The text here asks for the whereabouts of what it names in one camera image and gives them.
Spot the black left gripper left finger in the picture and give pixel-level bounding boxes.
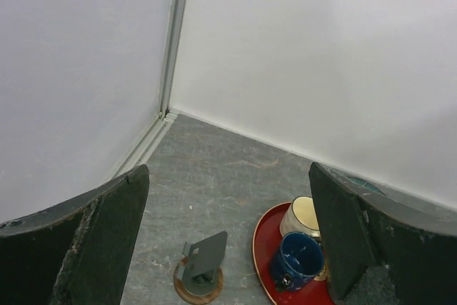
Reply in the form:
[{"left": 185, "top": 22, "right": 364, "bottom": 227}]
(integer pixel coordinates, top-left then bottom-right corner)
[{"left": 1, "top": 164, "right": 150, "bottom": 304}]

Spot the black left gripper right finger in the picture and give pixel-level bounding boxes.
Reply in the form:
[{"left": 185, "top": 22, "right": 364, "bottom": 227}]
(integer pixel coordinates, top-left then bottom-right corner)
[{"left": 308, "top": 162, "right": 456, "bottom": 304}]

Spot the teal ceramic plate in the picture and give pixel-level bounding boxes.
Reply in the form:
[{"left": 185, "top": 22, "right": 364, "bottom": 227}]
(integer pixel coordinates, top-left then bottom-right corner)
[{"left": 346, "top": 176, "right": 385, "bottom": 196}]

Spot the small gold brown ornament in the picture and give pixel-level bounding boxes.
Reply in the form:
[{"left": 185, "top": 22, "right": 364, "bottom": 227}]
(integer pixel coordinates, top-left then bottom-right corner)
[{"left": 314, "top": 265, "right": 329, "bottom": 281}]

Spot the cream ceramic mug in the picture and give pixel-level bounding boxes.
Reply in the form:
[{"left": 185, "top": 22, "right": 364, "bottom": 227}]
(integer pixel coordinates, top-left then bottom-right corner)
[{"left": 279, "top": 196, "right": 321, "bottom": 240}]

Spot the dark blue mug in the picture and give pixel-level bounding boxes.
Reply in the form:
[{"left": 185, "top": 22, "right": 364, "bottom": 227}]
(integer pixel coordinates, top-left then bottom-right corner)
[{"left": 268, "top": 231, "right": 324, "bottom": 292}]

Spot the round red tray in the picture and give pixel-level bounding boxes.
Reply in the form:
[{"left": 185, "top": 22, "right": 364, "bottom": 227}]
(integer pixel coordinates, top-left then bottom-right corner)
[{"left": 252, "top": 202, "right": 334, "bottom": 305}]

